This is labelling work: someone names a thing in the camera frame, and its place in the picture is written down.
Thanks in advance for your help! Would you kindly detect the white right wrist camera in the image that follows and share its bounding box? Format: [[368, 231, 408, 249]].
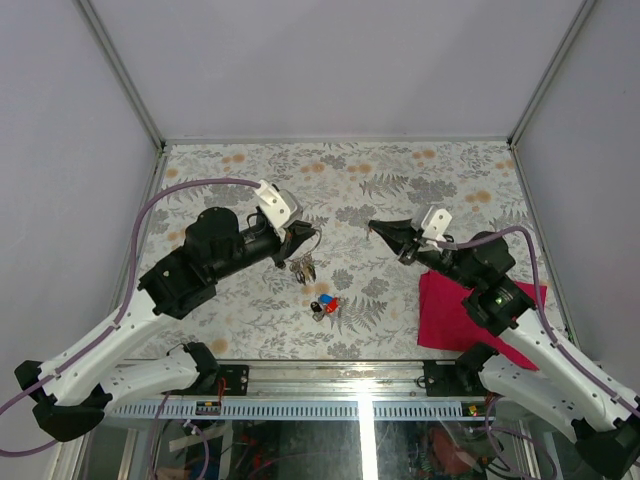
[[410, 206, 452, 251]]

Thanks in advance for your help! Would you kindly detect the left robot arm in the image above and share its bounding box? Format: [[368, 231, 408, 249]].
[[15, 207, 317, 442]]

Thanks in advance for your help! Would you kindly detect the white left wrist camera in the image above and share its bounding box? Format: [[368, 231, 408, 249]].
[[254, 179, 303, 242]]

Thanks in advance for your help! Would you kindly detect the aluminium enclosure frame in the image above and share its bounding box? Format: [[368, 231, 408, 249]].
[[49, 0, 614, 480]]

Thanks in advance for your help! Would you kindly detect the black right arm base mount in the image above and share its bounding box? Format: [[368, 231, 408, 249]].
[[415, 342, 515, 398]]

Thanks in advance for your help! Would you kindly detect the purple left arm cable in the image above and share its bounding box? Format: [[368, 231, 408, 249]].
[[0, 178, 264, 459]]

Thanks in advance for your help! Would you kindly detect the red folded cloth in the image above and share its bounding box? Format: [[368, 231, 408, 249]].
[[417, 271, 538, 371]]

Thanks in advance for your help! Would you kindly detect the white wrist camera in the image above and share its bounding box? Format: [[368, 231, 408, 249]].
[[410, 206, 452, 251], [254, 179, 303, 242]]

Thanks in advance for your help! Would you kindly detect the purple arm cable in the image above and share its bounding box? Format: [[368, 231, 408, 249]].
[[434, 227, 640, 416], [0, 178, 264, 459]]

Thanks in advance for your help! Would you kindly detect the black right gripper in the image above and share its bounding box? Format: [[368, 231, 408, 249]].
[[369, 216, 480, 291]]

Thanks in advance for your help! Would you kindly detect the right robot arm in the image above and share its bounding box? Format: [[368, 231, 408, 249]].
[[368, 210, 639, 479]]

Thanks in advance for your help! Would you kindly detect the grey slotted cable duct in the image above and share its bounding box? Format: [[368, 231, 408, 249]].
[[110, 398, 465, 420]]

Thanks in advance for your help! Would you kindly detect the large metal keyring with clips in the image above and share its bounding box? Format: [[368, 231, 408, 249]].
[[288, 253, 317, 285]]

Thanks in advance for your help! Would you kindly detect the red tagged key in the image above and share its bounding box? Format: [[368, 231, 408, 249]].
[[310, 296, 340, 322]]

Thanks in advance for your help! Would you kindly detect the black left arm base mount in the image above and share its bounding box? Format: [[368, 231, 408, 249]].
[[185, 342, 250, 397]]

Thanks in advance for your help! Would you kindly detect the floral patterned table mat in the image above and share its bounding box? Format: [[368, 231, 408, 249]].
[[133, 141, 533, 360]]

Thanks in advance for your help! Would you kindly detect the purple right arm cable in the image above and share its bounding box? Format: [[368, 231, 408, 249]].
[[434, 227, 640, 416]]

